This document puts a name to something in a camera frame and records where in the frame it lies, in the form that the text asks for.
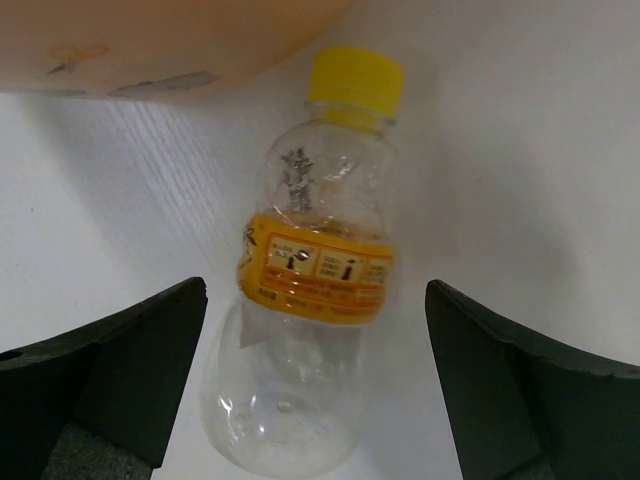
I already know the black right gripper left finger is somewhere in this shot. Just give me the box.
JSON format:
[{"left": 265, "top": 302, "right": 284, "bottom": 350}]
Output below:
[{"left": 1, "top": 277, "right": 207, "bottom": 479}]

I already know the clear bottle yellow cap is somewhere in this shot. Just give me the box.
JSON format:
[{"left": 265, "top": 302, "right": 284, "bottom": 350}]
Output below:
[{"left": 201, "top": 47, "right": 404, "bottom": 479}]

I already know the orange capybara plastic bin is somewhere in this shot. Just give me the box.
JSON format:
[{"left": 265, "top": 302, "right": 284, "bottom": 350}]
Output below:
[{"left": 1, "top": 0, "right": 349, "bottom": 100}]

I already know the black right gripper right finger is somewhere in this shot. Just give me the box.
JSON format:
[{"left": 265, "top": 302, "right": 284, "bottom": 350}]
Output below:
[{"left": 425, "top": 280, "right": 639, "bottom": 479}]

